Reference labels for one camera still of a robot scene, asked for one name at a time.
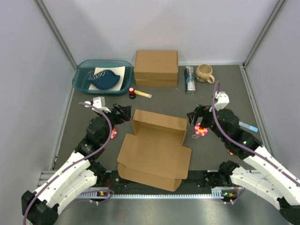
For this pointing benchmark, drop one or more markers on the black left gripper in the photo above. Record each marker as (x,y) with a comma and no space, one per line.
(125,113)

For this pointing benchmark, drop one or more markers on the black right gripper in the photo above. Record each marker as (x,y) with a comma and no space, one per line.
(200,111)

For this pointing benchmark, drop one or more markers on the brown cardboard box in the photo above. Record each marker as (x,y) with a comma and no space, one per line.
(154,154)

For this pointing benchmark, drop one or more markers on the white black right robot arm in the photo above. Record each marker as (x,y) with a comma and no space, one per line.
(276,184)

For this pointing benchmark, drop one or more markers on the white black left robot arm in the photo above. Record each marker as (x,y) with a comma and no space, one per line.
(80,172)

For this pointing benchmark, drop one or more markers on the lower folded cardboard box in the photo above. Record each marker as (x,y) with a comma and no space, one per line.
(156,83)

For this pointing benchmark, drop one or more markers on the folded cardboard box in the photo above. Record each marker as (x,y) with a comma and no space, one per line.
(156,83)
(156,65)

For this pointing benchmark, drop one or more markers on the blue toothpaste box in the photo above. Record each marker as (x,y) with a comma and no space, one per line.
(189,80)

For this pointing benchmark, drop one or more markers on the upper folded cardboard box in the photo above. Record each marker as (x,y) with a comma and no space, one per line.
(156,65)

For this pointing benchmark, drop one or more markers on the red black stamp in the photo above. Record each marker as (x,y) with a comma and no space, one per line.
(132,94)

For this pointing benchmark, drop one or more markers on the pink flower toy right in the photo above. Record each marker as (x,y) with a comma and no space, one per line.
(199,131)

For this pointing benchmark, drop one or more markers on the pink flower toy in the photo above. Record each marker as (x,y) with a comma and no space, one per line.
(199,131)
(114,133)

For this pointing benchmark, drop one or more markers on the pink flower toy left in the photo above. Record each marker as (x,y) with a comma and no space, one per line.
(114,133)

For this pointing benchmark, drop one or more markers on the yellow highlighter marker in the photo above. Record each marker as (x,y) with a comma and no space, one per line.
(143,94)

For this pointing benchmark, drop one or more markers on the dark blue shoe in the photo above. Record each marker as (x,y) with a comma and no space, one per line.
(104,80)

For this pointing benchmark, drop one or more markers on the beige ceramic mug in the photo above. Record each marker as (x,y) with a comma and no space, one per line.
(204,74)

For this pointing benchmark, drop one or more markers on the teal plastic bin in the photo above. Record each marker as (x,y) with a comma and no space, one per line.
(80,82)

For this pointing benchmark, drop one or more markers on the light blue marker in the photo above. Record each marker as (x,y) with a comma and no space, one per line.
(249,127)

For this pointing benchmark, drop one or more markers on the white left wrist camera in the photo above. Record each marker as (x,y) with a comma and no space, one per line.
(99,103)

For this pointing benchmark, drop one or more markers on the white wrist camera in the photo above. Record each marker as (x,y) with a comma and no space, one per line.
(220,101)
(99,103)

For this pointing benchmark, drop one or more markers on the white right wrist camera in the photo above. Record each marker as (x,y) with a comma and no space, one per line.
(220,101)

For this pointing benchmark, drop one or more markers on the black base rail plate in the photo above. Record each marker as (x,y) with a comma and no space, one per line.
(197,182)

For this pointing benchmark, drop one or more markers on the grey slotted cable duct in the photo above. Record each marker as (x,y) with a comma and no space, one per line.
(215,193)

